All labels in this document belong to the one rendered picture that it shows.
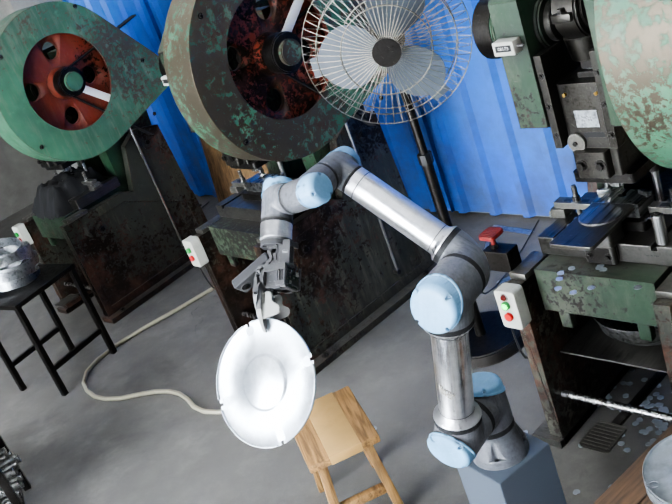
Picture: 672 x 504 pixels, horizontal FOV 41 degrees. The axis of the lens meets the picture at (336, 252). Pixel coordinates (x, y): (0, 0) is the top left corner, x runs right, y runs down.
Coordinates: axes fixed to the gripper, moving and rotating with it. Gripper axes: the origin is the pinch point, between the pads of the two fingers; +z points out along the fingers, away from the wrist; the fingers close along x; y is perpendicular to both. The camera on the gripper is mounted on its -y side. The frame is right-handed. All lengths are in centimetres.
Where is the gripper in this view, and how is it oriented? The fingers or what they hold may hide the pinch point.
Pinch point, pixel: (264, 327)
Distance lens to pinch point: 205.0
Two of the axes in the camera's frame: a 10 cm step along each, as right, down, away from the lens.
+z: -0.3, 9.6, -2.8
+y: 8.7, -1.1, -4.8
